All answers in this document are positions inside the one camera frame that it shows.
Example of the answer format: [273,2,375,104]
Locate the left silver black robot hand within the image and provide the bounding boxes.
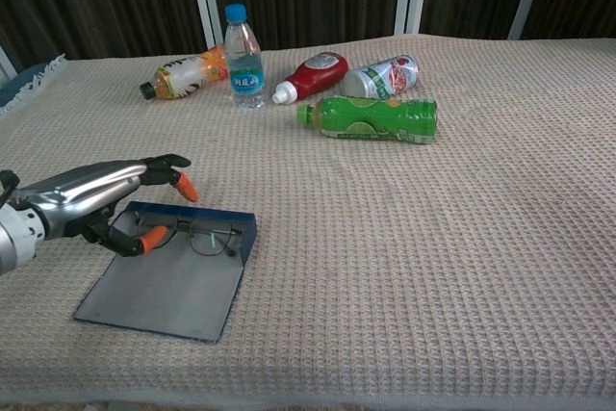
[18,154,199,258]

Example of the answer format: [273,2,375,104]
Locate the blue glasses case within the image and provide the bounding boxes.
[71,200,258,345]

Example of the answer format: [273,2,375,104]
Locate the thin black metal eyeglasses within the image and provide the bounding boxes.
[134,212,244,259]

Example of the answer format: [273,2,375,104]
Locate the orange juice bottle black cap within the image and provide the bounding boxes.
[139,43,230,102]

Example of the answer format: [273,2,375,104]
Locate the clear water bottle blue cap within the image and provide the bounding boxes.
[223,3,268,111]

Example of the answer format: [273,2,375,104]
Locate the red ketchup squeeze bottle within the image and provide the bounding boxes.
[271,51,349,106]

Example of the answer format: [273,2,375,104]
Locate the green drink bottle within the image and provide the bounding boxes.
[295,95,439,146]

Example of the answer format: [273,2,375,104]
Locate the beige waffle weave tablecloth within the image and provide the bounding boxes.
[0,34,616,407]

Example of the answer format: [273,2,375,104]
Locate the white red drink can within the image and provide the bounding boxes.
[340,54,420,99]

